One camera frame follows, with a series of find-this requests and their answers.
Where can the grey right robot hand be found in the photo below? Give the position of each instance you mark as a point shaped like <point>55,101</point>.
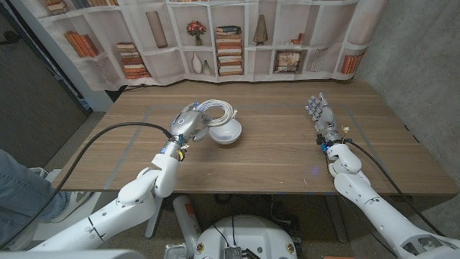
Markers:
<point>326,118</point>

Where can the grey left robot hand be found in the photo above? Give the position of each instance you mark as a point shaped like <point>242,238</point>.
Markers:
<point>188,124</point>

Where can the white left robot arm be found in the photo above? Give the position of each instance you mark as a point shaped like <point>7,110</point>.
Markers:
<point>136,194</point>

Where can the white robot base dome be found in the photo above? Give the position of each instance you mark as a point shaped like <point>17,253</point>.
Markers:
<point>251,237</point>

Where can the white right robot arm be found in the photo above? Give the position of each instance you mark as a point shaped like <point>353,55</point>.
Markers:
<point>388,216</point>

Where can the white bowl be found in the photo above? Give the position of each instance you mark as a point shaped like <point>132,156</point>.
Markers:
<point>226,135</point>

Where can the printed bookshelf backdrop cloth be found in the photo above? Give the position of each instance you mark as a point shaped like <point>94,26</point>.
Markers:
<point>161,64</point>

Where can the grey table leg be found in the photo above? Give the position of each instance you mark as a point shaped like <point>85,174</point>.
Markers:
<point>337,219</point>

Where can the white table leg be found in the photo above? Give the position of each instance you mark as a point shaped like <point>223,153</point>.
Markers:
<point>152,226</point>

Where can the foil tray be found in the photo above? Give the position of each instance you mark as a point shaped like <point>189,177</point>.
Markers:
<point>176,252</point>

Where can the grey heatsink module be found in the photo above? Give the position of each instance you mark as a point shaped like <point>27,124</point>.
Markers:
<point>233,253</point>

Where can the orange object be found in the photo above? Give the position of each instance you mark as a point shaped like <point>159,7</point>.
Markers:
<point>338,257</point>

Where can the white grey shoe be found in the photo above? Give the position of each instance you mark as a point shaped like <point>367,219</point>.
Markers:
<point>72,203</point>

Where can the white platform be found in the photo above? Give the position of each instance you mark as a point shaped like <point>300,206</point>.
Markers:
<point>42,231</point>

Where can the person's leg in jeans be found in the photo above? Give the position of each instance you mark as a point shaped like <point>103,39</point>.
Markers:
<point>18,187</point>

